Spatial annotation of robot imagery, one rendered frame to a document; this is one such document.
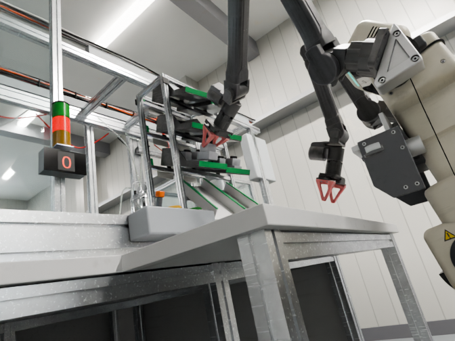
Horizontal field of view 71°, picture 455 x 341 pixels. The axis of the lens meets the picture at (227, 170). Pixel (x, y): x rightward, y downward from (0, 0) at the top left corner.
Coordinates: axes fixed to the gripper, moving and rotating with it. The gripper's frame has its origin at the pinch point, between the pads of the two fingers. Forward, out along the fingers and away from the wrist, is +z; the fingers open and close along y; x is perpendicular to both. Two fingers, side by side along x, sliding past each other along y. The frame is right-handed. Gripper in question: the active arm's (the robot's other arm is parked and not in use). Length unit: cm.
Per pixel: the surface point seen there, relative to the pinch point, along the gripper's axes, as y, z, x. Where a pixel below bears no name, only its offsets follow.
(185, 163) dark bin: 4.7, 9.9, -1.1
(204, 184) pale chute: -8.6, 17.5, 0.7
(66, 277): 59, 0, 50
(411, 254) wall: -281, 54, 33
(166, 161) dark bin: 3.9, 18.0, -12.9
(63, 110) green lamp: 46.1, 6.6, -15.5
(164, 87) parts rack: 7.3, -5.1, -32.6
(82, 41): 20, 10, -107
